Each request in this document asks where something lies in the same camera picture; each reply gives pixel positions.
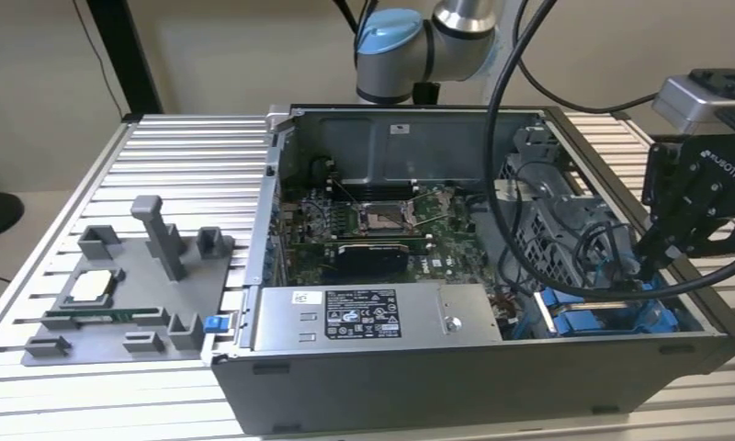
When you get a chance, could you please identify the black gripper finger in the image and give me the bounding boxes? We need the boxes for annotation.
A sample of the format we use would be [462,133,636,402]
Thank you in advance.
[660,219,735,269]
[633,141,689,278]

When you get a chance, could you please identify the black disk wire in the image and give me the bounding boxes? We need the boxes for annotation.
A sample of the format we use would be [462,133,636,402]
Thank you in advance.
[573,219,641,292]

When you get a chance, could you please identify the metal disk cage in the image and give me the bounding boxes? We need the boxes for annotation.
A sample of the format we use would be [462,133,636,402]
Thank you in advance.
[482,152,638,291]

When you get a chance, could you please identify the grey disk bay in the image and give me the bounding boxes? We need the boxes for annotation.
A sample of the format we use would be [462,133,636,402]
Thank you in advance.
[533,277,682,334]

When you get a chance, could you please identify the green motherboard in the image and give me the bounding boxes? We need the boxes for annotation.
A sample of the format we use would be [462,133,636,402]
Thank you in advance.
[274,182,499,291]

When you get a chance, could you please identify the CPU socket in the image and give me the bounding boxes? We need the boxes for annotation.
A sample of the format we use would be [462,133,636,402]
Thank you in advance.
[357,198,419,232]

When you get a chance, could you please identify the black graphics card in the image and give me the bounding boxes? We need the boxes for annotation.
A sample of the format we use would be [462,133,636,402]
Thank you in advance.
[323,242,413,282]

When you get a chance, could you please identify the thin metal locking lever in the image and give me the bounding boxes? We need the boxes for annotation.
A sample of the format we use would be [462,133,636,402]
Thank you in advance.
[335,179,370,209]

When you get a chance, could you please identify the silver power supply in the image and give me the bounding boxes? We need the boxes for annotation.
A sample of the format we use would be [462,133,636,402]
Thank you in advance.
[248,282,505,354]

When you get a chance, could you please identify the dark grey PC case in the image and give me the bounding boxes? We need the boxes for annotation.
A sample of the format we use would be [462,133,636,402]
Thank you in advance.
[200,102,735,435]

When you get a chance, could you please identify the grey parts rack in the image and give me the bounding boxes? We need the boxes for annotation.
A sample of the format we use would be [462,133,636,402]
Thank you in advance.
[22,194,239,368]

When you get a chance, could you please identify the green RAM stick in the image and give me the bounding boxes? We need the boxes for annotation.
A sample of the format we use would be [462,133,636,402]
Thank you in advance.
[44,309,162,322]

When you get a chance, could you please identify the silver CPU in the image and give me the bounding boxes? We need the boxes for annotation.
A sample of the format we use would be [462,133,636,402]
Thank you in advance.
[66,270,114,303]

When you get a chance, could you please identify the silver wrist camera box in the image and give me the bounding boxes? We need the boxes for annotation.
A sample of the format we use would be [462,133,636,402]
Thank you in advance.
[650,67,735,135]

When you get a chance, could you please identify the thin black camera cable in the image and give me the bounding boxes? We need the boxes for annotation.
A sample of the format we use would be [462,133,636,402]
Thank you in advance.
[513,0,661,115]

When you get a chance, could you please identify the black case wire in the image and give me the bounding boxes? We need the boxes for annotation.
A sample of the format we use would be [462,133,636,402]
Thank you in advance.
[497,245,526,297]

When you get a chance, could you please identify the black upright post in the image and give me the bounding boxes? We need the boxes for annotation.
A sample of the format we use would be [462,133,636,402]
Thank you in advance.
[87,0,164,124]

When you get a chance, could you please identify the thin black wall cable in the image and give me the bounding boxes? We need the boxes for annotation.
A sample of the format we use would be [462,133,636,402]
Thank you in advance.
[71,0,127,121]

